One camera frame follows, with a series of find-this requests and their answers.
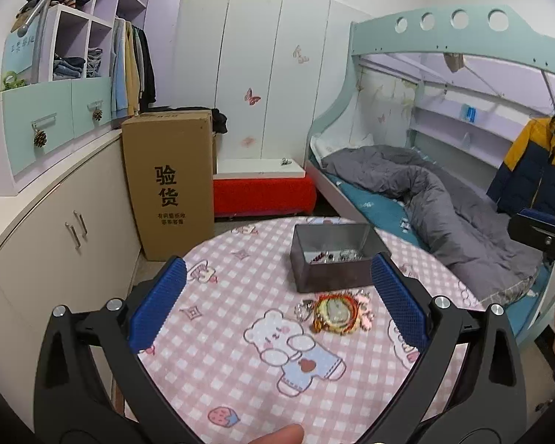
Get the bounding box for orange red cord bracelet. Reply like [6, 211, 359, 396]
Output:
[309, 290, 364, 336]

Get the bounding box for cream bead bracelet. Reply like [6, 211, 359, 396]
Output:
[314, 293, 362, 334]

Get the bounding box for person's left thumb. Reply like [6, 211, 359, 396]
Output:
[249, 424, 305, 444]

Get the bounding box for yellow navy puffer jacket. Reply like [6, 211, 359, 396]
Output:
[486, 116, 555, 216]

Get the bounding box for grey quilt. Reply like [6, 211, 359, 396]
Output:
[321, 145, 542, 306]

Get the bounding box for teal bed sheet mattress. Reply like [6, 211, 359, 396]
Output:
[307, 157, 551, 336]

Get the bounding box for beige low cabinet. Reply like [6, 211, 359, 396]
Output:
[0, 129, 142, 426]

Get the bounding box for small pearl earrings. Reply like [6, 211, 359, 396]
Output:
[293, 299, 315, 323]

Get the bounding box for grey metal tin box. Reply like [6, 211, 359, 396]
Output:
[290, 222, 391, 294]

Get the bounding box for pink checkered bear tablecloth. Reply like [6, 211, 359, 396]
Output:
[122, 215, 487, 444]

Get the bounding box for tall brown cardboard box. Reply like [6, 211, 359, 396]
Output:
[122, 110, 214, 262]

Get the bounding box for red fabric storage bench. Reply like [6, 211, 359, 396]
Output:
[213, 158, 317, 218]

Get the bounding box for teal drawer unit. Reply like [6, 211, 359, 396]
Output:
[0, 77, 111, 196]

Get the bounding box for black cloth behind box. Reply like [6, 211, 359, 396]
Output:
[210, 108, 227, 134]

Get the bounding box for hanging clothes row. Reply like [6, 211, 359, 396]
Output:
[110, 17, 156, 119]

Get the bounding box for white purple shelf unit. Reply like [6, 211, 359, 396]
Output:
[32, 0, 180, 83]

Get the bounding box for pink charm keychain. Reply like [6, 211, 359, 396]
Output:
[353, 291, 375, 332]

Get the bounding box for teal bunk bed frame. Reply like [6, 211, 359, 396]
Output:
[307, 5, 555, 225]

